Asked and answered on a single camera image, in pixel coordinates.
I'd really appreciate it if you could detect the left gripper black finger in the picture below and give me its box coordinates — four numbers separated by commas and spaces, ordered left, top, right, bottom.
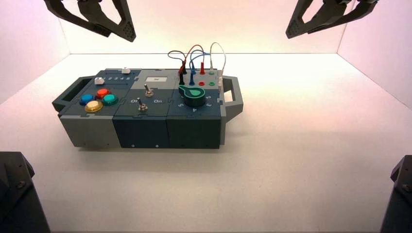
43, 0, 112, 38
110, 0, 137, 43

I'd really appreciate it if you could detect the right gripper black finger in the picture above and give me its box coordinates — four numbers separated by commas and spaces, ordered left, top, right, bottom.
286, 0, 324, 39
307, 0, 379, 35

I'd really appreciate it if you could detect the green push button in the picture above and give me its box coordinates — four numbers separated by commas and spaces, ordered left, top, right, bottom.
102, 94, 119, 106

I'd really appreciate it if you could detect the blue push button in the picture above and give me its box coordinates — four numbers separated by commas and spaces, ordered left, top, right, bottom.
79, 94, 96, 106

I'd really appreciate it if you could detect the yellow push button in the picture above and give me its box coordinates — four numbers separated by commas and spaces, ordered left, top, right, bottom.
85, 100, 103, 114

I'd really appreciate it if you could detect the green rotary knob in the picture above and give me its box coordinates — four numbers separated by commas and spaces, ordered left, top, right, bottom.
178, 84, 206, 108

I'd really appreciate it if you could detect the blue grey control box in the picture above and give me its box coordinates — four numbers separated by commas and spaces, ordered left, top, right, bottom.
52, 68, 244, 150

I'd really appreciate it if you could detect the black jumper cable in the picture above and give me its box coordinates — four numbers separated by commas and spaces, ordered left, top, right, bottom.
167, 50, 188, 86

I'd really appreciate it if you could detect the blue jumper cable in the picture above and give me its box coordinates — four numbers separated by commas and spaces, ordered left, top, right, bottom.
189, 49, 210, 86

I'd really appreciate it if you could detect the white jumper cable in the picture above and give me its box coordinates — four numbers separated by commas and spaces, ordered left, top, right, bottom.
209, 42, 227, 94

